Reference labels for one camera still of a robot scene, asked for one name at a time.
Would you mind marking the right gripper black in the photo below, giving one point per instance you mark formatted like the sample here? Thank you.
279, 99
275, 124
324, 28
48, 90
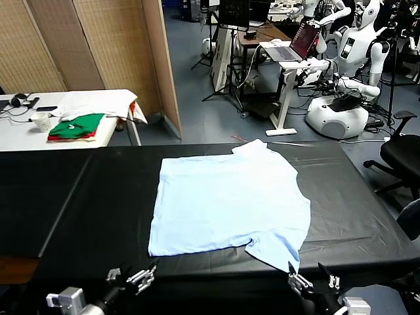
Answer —
321, 300

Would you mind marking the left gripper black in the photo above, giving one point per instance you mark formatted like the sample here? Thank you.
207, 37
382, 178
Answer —
115, 292

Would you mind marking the light blue t-shirt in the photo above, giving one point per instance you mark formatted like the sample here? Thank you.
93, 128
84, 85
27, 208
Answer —
223, 203

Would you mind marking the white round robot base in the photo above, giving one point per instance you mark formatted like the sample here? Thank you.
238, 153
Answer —
206, 46

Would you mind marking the large black tablecloth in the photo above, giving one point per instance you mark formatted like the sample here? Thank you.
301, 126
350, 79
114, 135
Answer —
328, 197

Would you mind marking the blue chair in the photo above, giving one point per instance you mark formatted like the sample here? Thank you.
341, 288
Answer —
411, 220

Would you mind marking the small black tablecloth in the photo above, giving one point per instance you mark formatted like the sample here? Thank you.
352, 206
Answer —
33, 197

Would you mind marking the red folded shirt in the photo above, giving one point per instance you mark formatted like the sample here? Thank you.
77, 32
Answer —
65, 138

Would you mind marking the black office chair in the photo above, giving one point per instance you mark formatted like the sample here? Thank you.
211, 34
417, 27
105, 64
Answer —
400, 154

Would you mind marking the green folded shirt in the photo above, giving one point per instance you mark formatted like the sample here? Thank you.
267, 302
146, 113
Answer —
82, 123

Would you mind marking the white side table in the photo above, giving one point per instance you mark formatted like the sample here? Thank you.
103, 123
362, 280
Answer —
19, 138

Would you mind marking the white paper cup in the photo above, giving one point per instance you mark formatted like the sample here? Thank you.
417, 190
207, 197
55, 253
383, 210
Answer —
42, 123

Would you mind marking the white cloth pile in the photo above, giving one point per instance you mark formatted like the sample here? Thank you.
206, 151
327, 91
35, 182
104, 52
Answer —
95, 103

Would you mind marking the white standing laptop desk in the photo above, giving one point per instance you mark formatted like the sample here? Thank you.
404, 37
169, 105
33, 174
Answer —
285, 98

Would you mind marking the black smartphone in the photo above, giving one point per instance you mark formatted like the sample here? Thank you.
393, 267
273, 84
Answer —
47, 108

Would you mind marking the black remote control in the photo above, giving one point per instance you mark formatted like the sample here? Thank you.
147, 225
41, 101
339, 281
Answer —
33, 102

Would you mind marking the black headphones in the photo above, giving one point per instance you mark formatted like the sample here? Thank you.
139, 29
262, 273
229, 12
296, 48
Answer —
16, 100

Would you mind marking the black pole stand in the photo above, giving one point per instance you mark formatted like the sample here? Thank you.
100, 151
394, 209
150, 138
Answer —
392, 82

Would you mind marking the wooden folding screen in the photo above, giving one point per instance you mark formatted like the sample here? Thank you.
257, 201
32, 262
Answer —
115, 49

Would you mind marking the black tripod stand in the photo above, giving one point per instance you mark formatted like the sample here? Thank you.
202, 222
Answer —
232, 65

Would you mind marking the white leaning board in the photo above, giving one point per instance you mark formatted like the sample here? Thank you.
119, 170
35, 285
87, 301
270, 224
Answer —
220, 55

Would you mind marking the silver open laptop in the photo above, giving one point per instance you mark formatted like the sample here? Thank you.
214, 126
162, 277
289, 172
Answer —
305, 39

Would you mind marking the white computer mouse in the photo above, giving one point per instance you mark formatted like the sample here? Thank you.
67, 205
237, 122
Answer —
276, 41

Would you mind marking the brown wooden desk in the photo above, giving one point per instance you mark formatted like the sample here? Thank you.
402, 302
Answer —
265, 33

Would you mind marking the small black box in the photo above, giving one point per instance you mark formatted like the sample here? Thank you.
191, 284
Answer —
251, 35

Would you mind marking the black light stand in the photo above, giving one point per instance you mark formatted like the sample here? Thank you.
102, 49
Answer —
210, 33

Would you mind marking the white background humanoid robot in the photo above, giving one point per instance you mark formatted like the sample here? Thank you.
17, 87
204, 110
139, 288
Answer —
310, 6

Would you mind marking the black open laptop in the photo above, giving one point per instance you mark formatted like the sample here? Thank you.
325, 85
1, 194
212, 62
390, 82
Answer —
259, 11

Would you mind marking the black monitor on tripod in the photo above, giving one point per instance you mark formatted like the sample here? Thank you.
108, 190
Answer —
234, 13

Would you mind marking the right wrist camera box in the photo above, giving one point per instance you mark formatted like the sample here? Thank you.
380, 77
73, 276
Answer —
357, 306

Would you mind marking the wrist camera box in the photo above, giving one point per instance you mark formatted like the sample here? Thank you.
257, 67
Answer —
357, 306
67, 298

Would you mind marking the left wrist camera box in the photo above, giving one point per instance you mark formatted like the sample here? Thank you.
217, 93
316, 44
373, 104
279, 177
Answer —
67, 298

